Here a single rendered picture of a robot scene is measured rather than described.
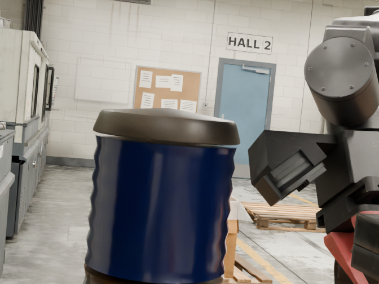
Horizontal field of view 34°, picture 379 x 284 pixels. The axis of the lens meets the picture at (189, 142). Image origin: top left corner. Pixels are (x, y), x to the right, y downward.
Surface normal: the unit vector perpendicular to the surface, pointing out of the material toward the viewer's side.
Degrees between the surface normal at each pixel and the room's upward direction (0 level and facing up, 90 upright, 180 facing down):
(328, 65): 67
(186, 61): 90
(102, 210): 104
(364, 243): 90
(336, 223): 91
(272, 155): 61
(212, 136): 71
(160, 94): 90
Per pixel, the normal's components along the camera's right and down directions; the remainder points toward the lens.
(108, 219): -0.62, -0.26
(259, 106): 0.19, 0.07
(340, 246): 0.25, -0.48
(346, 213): -0.97, -0.07
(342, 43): -0.36, -0.38
